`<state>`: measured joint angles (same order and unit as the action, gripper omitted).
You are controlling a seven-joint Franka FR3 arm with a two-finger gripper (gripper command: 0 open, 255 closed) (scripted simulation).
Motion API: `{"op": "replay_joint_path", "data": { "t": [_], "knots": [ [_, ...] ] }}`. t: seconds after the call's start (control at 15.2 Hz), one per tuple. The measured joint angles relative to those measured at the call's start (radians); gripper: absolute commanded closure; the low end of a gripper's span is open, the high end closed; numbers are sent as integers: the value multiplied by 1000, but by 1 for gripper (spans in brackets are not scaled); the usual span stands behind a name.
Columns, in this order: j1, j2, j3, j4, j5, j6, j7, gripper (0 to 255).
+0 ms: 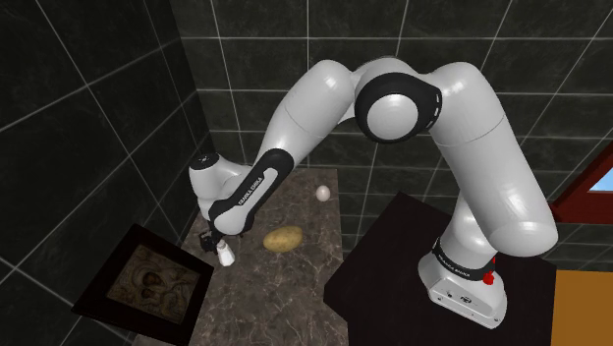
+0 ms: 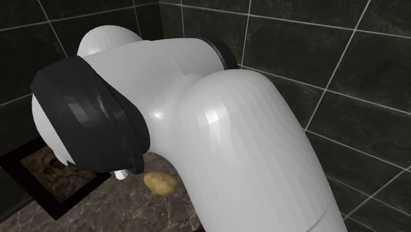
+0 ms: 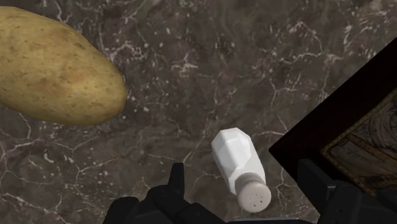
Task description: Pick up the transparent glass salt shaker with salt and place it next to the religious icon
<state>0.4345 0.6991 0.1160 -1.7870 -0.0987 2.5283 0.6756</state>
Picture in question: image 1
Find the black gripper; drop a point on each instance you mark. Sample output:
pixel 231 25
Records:
pixel 207 239

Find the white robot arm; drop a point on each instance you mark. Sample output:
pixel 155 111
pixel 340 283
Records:
pixel 483 158

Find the white salt shaker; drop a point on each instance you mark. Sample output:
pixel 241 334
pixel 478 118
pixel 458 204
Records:
pixel 225 254

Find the yellow potato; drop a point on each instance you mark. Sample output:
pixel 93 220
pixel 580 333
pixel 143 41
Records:
pixel 282 239

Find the white egg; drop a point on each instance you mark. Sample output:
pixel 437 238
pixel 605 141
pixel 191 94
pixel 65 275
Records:
pixel 323 193

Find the black robot stand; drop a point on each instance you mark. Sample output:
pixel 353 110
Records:
pixel 383 287

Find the orange brown cabinet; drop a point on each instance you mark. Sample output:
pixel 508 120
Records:
pixel 582 309

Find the dark red framed window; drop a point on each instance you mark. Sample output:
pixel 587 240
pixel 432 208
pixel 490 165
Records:
pixel 586 196

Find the black framed wall picture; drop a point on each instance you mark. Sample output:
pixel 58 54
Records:
pixel 143 285

